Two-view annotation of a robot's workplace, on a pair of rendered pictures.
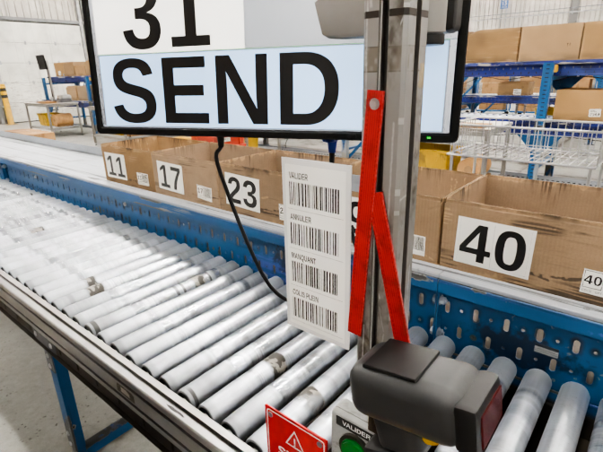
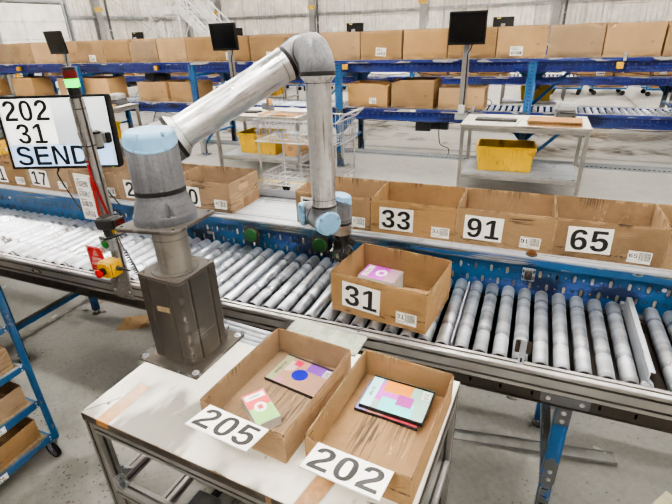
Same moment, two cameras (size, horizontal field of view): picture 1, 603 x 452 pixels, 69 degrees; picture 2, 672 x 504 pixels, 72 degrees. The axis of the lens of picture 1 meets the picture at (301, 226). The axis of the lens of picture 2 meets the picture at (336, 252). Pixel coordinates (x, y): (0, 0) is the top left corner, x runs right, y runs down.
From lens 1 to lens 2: 180 cm
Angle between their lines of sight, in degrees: 17
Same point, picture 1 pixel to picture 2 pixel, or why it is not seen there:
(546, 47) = (339, 50)
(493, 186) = (204, 170)
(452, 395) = (110, 218)
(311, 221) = (83, 189)
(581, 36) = (359, 42)
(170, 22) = (34, 136)
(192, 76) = (44, 151)
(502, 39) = not seen: hidden behind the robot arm
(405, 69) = (91, 157)
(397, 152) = (95, 173)
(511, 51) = not seen: hidden behind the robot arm
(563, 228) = (204, 185)
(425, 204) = not seen: hidden behind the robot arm
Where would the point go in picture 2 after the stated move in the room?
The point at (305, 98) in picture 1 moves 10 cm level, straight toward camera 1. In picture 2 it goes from (79, 157) to (74, 162)
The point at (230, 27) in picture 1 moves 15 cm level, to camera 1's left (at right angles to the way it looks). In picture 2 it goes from (53, 138) to (13, 142)
